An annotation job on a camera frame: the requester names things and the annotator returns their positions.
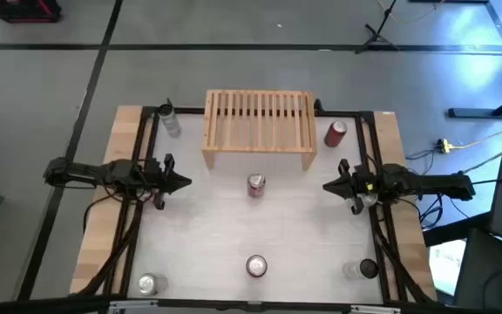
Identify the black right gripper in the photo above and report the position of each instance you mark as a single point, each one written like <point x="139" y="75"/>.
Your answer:
<point x="360" y="185"/>

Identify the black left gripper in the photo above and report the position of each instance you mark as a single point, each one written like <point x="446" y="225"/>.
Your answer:
<point x="159" y="181"/>

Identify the red Coca-Cola can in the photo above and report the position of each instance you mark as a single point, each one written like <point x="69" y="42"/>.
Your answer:
<point x="256" y="266"/>
<point x="334" y="136"/>

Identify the white Celsius can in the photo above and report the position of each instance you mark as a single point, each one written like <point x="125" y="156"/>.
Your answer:
<point x="170" y="124"/>
<point x="353" y="270"/>

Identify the red cola can black lettering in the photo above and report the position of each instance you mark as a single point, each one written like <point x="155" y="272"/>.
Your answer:
<point x="255" y="188"/>

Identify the silver Diet Coke can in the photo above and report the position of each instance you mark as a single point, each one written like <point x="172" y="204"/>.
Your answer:
<point x="147" y="284"/>

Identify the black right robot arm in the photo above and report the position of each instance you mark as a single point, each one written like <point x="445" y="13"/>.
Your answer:
<point x="429" y="183"/>

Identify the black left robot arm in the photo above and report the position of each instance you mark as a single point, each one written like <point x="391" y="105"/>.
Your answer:
<point x="81" y="173"/>

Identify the wooden slatted shelf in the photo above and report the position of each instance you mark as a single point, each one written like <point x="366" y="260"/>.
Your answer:
<point x="255" y="149"/>

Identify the yellow power strip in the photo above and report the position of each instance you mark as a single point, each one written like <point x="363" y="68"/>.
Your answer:
<point x="443" y="146"/>

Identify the black desk bar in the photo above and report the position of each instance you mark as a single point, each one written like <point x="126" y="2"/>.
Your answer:
<point x="451" y="231"/>

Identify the white printed paper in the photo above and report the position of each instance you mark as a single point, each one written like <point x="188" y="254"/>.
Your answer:
<point x="447" y="266"/>

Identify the black tripod stand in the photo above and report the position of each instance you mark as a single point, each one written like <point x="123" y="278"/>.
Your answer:
<point x="376" y="38"/>

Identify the black chair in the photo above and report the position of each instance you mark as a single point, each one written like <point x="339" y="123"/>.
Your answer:
<point x="495" y="279"/>

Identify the black crossbar with brackets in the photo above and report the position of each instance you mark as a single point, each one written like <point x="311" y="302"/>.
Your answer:
<point x="37" y="304"/>

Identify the red and black crate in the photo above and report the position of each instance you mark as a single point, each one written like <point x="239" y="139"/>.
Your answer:
<point x="24" y="11"/>

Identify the black aluminium table frame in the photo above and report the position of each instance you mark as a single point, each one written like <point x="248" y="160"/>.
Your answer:
<point x="190" y="111"/>

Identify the black desk frame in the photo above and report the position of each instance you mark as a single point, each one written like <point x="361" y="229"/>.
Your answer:
<point x="473" y="112"/>

